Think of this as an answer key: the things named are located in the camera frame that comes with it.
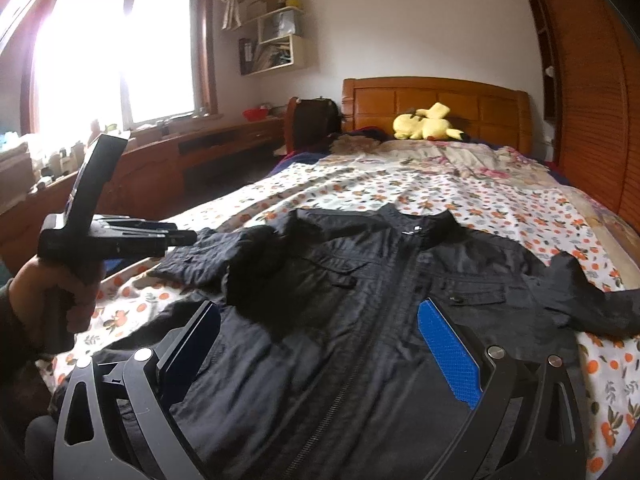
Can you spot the folded blue garment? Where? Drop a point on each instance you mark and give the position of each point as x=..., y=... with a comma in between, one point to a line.
x=112, y=266

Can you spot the wooden desk cabinet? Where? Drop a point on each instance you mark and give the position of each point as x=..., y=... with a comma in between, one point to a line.
x=156, y=181

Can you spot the white wall shelf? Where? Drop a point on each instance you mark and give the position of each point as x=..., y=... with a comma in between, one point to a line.
x=276, y=42

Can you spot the floral quilt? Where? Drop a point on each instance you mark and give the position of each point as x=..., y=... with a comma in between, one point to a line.
x=478, y=162

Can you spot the black jacket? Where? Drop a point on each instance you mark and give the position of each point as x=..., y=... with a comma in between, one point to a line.
x=319, y=370

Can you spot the wooden louvered wardrobe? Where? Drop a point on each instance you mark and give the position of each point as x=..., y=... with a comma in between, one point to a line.
x=591, y=95

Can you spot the person's left hand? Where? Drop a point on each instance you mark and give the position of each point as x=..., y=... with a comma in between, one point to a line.
x=53, y=303

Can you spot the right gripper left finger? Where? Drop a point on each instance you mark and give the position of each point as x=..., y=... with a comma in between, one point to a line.
x=115, y=421

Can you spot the red bowl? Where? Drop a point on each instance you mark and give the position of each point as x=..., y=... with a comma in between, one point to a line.
x=256, y=114

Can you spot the yellow plush toy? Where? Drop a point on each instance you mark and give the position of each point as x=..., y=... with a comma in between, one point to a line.
x=429, y=124

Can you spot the orange print bed sheet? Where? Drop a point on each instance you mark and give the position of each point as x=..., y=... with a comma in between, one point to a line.
x=544, y=222

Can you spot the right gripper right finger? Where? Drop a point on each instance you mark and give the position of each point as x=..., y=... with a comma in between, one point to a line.
x=524, y=421

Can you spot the window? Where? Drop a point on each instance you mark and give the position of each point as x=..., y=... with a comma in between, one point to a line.
x=68, y=66

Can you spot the dark backpack on chair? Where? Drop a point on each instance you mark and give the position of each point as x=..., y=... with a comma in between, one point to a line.
x=309, y=123

